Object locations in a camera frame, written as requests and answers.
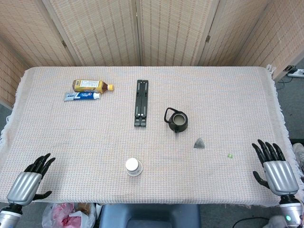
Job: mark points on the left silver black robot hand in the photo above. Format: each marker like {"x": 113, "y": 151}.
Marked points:
{"x": 22, "y": 187}

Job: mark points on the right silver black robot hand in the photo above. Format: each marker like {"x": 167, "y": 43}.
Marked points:
{"x": 281, "y": 177}

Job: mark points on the small green object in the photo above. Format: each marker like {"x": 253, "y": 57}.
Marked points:
{"x": 230, "y": 155}

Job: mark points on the grey tea bag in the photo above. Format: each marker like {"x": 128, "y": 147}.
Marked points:
{"x": 199, "y": 143}

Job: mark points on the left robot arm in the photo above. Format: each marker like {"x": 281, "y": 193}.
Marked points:
{"x": 8, "y": 216}

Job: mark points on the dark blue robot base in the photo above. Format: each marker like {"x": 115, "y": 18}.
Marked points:
{"x": 152, "y": 213}

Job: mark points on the plastic bag with pink contents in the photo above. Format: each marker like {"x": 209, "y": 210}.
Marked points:
{"x": 61, "y": 213}

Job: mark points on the black teapot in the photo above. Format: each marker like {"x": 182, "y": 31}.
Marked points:
{"x": 172, "y": 126}

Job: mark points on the yellow-capped tea bottle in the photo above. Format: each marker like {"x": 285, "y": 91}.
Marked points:
{"x": 88, "y": 86}

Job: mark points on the white grey shoe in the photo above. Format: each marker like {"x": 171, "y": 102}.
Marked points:
{"x": 299, "y": 152}

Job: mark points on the woven beige tablecloth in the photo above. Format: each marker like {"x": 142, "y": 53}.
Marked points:
{"x": 95, "y": 142}

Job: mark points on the white power strip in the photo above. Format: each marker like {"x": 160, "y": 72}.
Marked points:
{"x": 298, "y": 72}

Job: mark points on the blue white toothpaste tube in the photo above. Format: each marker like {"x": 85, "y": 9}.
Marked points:
{"x": 80, "y": 96}

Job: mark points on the white paper cup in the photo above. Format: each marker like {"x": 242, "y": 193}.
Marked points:
{"x": 132, "y": 165}

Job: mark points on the bamboo folding screen panel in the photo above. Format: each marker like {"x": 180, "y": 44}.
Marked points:
{"x": 26, "y": 28}
{"x": 285, "y": 35}
{"x": 9, "y": 76}
{"x": 171, "y": 31}
{"x": 99, "y": 31}
{"x": 237, "y": 28}

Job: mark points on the black folding stand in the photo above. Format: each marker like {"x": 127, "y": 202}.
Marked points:
{"x": 139, "y": 104}

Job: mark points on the brass screen hinge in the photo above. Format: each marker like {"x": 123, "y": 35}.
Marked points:
{"x": 208, "y": 38}
{"x": 63, "y": 43}

